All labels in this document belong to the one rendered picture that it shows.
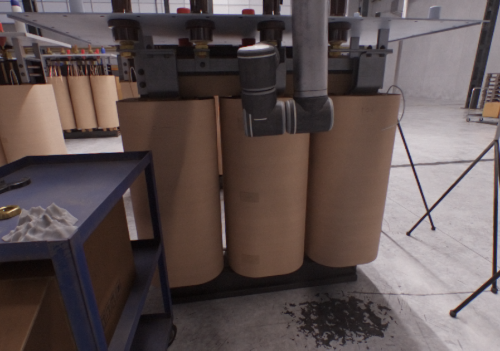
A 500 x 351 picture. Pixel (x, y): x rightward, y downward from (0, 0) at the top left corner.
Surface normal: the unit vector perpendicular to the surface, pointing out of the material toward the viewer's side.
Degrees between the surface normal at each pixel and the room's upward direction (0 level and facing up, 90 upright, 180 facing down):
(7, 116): 90
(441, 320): 0
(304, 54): 93
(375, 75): 90
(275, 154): 90
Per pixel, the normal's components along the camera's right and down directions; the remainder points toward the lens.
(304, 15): -0.51, 0.32
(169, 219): 0.16, 0.31
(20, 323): 0.04, -0.71
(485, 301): -0.02, -0.95
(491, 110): -0.89, 0.16
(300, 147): 0.57, 0.26
